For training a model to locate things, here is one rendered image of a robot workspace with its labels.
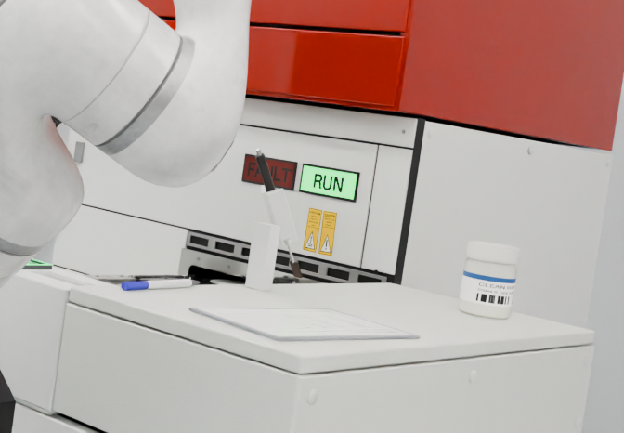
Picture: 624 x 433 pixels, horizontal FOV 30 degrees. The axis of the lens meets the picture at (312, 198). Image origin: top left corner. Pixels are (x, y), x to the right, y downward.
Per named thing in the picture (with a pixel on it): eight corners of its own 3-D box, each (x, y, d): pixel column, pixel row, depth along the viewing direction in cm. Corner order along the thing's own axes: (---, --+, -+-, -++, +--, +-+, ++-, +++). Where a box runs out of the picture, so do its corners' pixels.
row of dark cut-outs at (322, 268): (188, 244, 207) (189, 231, 207) (386, 293, 180) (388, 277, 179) (186, 244, 207) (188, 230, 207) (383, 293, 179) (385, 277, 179)
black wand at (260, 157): (258, 152, 146) (265, 147, 146) (251, 150, 146) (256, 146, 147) (299, 281, 155) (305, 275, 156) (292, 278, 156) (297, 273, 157)
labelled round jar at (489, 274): (474, 308, 162) (485, 241, 162) (519, 319, 158) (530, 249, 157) (448, 309, 157) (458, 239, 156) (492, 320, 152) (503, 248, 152)
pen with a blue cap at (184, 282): (196, 277, 144) (121, 281, 133) (201, 279, 144) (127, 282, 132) (194, 285, 145) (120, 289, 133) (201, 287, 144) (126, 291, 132)
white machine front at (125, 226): (59, 277, 233) (86, 77, 231) (387, 373, 181) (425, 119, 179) (47, 277, 230) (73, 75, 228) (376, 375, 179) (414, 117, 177)
